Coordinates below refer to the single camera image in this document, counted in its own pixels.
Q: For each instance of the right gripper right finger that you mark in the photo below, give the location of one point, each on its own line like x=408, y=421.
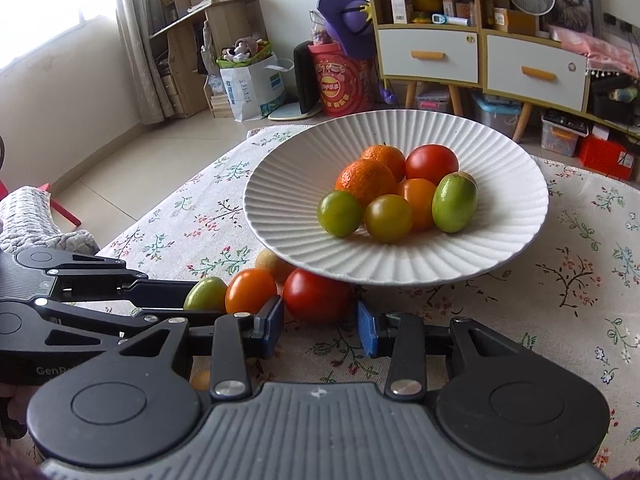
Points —
x=407, y=341

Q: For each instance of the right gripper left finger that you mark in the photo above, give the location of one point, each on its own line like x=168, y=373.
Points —
x=236, y=338

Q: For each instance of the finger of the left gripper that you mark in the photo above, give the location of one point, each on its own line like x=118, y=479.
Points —
x=93, y=278
x=42, y=338

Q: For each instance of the green oval tomato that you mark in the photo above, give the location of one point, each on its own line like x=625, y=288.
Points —
x=454, y=202
x=207, y=295

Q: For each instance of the big red tomato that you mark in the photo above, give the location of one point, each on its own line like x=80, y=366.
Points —
x=316, y=300

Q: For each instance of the yellow-orange cherry tomato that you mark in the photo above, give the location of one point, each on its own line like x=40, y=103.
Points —
x=388, y=218

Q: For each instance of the green round cherry tomato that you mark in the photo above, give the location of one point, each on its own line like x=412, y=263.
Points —
x=339, y=213

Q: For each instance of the orange tomato on table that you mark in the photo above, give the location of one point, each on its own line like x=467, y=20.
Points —
x=249, y=290

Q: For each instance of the grey knitted cushion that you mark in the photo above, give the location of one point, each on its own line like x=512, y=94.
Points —
x=26, y=221

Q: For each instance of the brown longan far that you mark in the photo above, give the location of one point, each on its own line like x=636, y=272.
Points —
x=279, y=269

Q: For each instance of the orange tomato in plate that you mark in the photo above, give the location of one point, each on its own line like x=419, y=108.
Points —
x=418, y=193

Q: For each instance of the white ribbed plate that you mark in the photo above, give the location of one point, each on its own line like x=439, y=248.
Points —
x=281, y=200

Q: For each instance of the large mandarin orange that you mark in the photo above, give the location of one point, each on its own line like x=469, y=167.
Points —
x=366, y=180

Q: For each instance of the red tomato in plate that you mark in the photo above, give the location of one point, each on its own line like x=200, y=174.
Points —
x=431, y=162

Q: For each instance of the floral tablecloth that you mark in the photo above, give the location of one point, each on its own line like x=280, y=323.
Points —
x=542, y=382

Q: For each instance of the rear mandarin orange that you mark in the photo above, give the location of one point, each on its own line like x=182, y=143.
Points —
x=388, y=156

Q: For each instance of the white paper bag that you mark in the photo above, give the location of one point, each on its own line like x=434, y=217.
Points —
x=256, y=90

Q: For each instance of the red snack bucket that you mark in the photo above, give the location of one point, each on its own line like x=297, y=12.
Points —
x=344, y=82

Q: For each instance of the beige curtain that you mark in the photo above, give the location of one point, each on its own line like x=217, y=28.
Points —
x=137, y=21

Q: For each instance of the wooden bookshelf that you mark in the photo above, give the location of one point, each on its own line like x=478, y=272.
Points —
x=190, y=36

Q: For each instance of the wooden cabinet with drawers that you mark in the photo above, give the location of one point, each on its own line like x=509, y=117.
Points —
x=529, y=69

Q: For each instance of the purple plush toy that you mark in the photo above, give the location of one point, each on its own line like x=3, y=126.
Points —
x=349, y=22

